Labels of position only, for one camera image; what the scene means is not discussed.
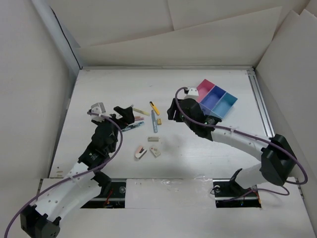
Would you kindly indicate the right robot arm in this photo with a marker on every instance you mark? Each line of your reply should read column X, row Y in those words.
column 276, row 158

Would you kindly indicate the grey eraser block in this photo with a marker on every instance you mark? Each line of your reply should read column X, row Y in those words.
column 153, row 139

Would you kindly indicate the yellow highlighter pen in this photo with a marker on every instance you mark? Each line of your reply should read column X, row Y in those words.
column 141, row 111

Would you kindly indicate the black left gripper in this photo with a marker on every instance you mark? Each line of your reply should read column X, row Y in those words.
column 127, row 114

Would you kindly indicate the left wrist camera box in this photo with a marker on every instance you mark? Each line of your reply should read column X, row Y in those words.
column 96, row 109

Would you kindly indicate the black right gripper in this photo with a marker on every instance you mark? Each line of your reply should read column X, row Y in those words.
column 171, row 111

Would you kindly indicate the aluminium rail right edge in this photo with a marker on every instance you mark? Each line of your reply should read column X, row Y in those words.
column 268, row 129

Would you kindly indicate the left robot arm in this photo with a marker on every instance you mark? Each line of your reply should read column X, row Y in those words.
column 83, row 182

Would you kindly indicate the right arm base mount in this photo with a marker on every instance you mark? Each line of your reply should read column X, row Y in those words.
column 229, row 194

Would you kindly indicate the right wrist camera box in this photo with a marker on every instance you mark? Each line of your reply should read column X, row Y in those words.
column 191, row 93

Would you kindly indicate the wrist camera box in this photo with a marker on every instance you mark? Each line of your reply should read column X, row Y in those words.
column 96, row 109
column 191, row 93

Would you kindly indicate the yellow black utility knife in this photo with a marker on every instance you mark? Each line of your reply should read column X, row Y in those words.
column 154, row 108

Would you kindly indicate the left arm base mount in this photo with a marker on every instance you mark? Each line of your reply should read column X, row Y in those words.
column 111, row 197

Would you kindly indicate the white printed eraser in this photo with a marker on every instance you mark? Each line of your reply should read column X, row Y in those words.
column 155, row 151

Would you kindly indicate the blue grey pen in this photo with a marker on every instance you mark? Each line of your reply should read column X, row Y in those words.
column 154, row 121

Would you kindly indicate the blue green pen pack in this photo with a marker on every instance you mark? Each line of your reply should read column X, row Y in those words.
column 133, row 126

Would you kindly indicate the pink blue three-compartment organizer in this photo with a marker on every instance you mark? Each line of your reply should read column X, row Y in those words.
column 213, row 100

